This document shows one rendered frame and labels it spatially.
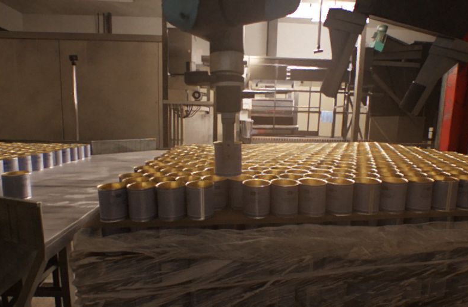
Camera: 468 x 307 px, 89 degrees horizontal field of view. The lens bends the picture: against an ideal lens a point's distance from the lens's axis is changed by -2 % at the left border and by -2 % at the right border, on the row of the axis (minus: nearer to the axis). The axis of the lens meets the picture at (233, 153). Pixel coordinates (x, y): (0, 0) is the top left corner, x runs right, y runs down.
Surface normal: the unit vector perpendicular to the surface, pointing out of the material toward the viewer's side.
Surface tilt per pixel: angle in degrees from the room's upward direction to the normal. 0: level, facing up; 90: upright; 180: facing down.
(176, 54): 90
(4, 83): 90
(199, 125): 90
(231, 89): 90
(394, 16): 113
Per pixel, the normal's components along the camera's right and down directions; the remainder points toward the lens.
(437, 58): -0.98, -0.14
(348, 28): 0.07, 0.51
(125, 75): 0.05, 0.13
